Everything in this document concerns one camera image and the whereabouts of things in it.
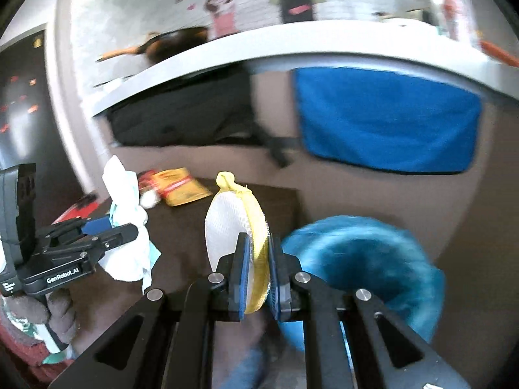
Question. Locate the blue towel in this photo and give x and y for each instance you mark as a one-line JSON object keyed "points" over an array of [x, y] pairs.
{"points": [[385, 125]]}

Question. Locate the red plastic bag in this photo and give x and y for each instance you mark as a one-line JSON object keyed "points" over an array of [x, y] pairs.
{"points": [[81, 206]]}

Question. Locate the carrot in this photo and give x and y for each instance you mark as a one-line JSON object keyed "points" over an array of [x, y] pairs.
{"points": [[498, 52]]}

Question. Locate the red fleece garment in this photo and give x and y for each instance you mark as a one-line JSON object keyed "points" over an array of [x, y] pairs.
{"points": [[24, 352]]}

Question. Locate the yellow scrub pad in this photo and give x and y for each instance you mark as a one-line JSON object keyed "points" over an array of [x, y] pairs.
{"points": [[227, 223]]}

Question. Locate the plastic bottle with red contents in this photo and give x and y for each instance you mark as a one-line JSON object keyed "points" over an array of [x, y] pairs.
{"points": [[456, 16]]}

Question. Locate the white tissue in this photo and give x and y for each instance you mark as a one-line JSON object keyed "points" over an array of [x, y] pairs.
{"points": [[125, 259]]}

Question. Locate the person's left hand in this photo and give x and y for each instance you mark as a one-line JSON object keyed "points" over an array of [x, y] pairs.
{"points": [[63, 316]]}

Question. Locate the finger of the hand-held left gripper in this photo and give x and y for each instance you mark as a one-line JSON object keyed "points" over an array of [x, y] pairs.
{"points": [[117, 237], [95, 226]]}

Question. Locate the black bag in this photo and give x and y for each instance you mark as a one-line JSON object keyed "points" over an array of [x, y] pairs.
{"points": [[182, 117]]}

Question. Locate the clear plastic candy bag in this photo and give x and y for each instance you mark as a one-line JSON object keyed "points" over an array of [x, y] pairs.
{"points": [[148, 200]]}

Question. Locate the brown blanket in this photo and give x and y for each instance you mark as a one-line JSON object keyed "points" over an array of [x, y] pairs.
{"points": [[182, 231]]}

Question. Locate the yellow snack packet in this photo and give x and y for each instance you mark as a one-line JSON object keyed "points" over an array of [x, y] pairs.
{"points": [[178, 190]]}

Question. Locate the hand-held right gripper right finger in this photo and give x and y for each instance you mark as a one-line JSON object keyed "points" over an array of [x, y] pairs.
{"points": [[275, 275]]}

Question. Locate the dark door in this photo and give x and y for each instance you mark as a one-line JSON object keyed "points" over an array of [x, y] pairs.
{"points": [[32, 109]]}

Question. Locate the person's leg in jeans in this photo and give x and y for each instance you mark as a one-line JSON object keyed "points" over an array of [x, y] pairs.
{"points": [[247, 368]]}

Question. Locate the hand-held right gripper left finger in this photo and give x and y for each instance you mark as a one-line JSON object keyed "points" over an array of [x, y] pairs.
{"points": [[242, 267]]}

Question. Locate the cartoon girl wall sticker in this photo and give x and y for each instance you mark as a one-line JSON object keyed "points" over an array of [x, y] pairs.
{"points": [[222, 12]]}

